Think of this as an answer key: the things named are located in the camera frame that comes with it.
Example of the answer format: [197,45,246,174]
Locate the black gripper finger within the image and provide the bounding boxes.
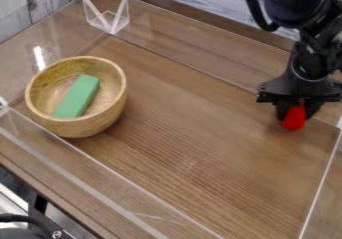
[304,102,323,119]
[275,102,291,121]

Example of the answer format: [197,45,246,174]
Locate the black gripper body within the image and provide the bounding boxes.
[256,41,342,104]

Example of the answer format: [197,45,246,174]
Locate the red toy fruit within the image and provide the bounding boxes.
[280,104,306,131]

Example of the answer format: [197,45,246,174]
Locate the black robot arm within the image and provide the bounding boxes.
[258,0,342,123]

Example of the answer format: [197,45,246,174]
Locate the green rectangular block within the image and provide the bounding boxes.
[52,74,100,118]

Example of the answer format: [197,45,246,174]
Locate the wooden bowl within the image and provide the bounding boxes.
[24,56,127,138]

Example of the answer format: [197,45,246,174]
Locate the clear acrylic tray wall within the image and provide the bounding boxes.
[0,99,223,239]

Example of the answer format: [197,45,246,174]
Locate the clear acrylic corner bracket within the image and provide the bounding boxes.
[81,0,129,35]

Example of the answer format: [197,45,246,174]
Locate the black table leg bracket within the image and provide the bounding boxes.
[28,194,76,239]

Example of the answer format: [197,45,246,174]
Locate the black cable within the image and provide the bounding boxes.
[0,212,50,239]

